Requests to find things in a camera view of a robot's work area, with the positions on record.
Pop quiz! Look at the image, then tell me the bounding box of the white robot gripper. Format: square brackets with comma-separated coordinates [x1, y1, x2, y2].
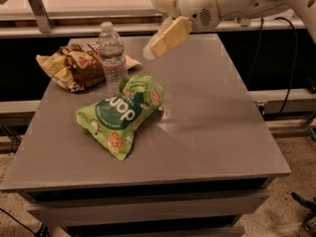
[143, 0, 220, 60]

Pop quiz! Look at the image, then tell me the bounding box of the clear plastic water bottle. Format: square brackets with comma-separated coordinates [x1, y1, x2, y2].
[98, 22, 127, 96]

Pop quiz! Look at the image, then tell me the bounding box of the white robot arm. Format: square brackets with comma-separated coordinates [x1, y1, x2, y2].
[143, 0, 316, 60]

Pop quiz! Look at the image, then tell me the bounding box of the brown yellow chip bag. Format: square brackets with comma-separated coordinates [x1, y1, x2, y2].
[36, 42, 142, 94]

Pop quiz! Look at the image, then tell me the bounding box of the green snack bag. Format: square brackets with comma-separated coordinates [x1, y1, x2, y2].
[75, 75, 164, 161]

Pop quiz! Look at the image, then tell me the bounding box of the grey drawer cabinet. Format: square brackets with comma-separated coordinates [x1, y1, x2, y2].
[1, 34, 289, 237]

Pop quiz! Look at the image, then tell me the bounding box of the dark tool on floor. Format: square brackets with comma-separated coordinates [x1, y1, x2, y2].
[290, 192, 316, 237]

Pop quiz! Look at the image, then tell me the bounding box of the metal rail frame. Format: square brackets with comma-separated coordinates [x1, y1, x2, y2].
[0, 0, 307, 40]

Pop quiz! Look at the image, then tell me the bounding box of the black floor cable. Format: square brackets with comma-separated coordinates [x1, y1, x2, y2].
[0, 207, 50, 237]

